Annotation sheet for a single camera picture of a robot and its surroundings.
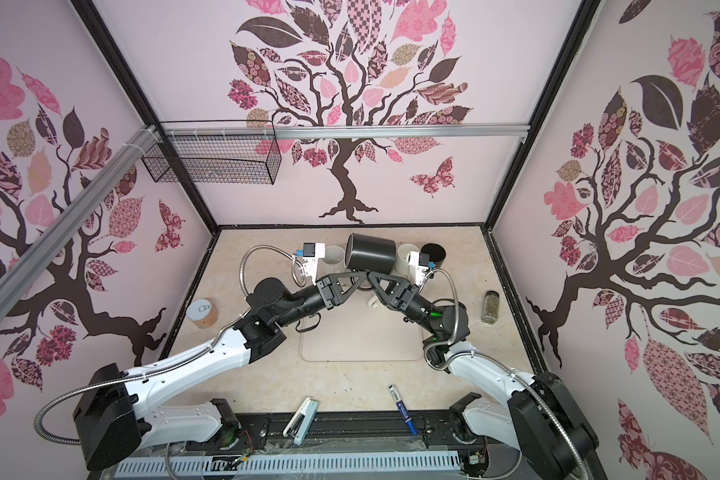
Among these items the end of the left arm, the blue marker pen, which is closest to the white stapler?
the blue marker pen

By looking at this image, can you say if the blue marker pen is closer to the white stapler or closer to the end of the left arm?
the white stapler

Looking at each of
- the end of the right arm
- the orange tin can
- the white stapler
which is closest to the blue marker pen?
the white stapler

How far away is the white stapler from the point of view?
28.7 inches

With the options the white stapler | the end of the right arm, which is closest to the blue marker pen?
the white stapler

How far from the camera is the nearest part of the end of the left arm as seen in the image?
1.87 ft

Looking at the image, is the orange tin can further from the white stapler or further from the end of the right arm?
the end of the right arm

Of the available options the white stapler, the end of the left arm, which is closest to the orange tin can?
the white stapler

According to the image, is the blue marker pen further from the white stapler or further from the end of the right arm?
the end of the right arm

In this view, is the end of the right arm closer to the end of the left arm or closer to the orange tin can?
the end of the left arm

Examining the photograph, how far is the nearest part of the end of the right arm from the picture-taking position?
601mm

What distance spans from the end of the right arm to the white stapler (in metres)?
0.40

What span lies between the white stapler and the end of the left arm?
1.20 ft

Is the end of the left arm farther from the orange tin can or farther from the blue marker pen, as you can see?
the orange tin can

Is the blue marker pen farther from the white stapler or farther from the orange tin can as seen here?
the orange tin can
